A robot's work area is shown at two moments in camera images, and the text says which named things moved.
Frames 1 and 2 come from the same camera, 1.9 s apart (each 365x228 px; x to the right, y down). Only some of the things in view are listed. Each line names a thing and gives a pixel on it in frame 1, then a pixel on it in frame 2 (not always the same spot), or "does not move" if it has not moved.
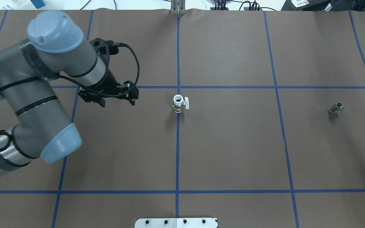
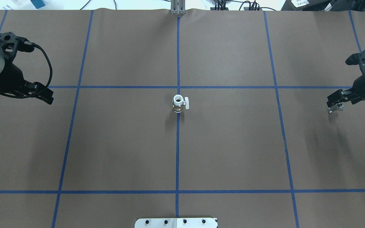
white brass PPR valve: (178, 103) does not move
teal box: (38, 3) does not move
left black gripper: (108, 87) -> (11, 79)
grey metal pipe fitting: (339, 106) does not move
